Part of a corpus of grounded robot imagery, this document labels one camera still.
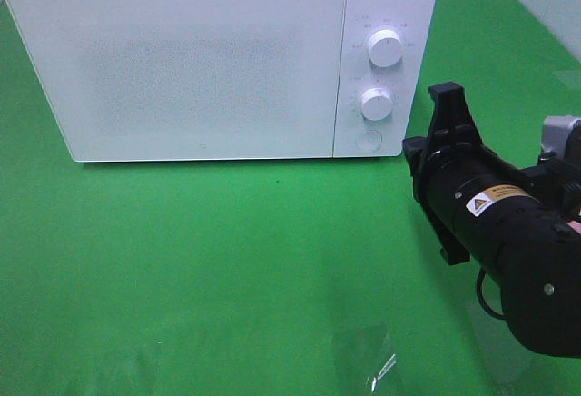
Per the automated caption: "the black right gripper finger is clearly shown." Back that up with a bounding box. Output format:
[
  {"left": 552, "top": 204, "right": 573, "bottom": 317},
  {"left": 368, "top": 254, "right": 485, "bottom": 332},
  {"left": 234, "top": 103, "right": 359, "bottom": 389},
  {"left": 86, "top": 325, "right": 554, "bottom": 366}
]
[
  {"left": 402, "top": 136, "right": 470, "bottom": 265},
  {"left": 428, "top": 82, "right": 483, "bottom": 144}
]

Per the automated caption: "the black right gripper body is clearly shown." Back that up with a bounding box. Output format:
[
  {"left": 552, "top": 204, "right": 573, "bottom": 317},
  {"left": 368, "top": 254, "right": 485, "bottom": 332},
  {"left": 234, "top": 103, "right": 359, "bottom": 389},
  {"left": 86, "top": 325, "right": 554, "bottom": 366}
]
[{"left": 419, "top": 125, "right": 534, "bottom": 233}]

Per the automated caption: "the white microwave door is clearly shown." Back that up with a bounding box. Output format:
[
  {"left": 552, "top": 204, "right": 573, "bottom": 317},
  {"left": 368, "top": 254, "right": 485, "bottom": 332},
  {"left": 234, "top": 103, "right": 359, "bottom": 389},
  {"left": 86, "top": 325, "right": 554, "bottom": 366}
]
[{"left": 7, "top": 0, "right": 345, "bottom": 162}]

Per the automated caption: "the pink round plate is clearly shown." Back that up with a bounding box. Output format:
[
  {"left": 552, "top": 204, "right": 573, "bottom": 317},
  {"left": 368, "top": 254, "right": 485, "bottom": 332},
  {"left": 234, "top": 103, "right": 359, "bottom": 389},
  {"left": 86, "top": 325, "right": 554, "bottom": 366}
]
[{"left": 567, "top": 221, "right": 581, "bottom": 234}]

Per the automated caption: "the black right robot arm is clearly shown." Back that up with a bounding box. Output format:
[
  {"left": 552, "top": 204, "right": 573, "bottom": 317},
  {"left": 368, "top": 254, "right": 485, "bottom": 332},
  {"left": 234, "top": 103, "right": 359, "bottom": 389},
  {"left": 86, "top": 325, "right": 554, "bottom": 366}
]
[{"left": 402, "top": 82, "right": 580, "bottom": 358}]

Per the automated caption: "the lower white microwave knob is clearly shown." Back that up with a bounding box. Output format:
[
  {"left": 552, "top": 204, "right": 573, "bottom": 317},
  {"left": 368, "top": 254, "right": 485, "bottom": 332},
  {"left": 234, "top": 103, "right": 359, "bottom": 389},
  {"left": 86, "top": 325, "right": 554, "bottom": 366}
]
[{"left": 361, "top": 88, "right": 393, "bottom": 122}]

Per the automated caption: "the white microwave knob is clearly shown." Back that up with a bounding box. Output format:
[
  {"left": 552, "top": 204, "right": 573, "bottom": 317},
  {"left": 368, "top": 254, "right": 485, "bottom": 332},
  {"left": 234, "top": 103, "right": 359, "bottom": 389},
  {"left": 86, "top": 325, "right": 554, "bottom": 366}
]
[
  {"left": 368, "top": 29, "right": 404, "bottom": 68},
  {"left": 361, "top": 88, "right": 393, "bottom": 122}
]

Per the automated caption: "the upper white microwave knob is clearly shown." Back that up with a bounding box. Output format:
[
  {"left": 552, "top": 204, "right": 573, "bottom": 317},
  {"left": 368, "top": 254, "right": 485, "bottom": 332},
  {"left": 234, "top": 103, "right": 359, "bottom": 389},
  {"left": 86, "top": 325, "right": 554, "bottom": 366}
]
[{"left": 368, "top": 29, "right": 404, "bottom": 68}]

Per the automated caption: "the clear tape patch far right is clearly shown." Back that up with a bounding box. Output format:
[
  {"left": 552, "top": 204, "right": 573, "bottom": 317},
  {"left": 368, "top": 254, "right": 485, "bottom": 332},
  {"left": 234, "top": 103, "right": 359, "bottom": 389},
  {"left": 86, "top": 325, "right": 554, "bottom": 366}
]
[{"left": 554, "top": 70, "right": 581, "bottom": 91}]

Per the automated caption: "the white microwave oven body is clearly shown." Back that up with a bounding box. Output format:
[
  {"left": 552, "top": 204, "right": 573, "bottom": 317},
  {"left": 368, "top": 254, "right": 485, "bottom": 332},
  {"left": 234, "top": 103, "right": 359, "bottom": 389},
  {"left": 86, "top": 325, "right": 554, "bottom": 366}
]
[{"left": 3, "top": 0, "right": 438, "bottom": 163}]

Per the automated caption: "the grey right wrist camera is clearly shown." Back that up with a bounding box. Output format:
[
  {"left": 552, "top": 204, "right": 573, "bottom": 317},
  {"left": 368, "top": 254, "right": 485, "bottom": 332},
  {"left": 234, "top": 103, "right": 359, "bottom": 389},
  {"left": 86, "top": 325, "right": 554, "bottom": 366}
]
[{"left": 540, "top": 115, "right": 580, "bottom": 159}]

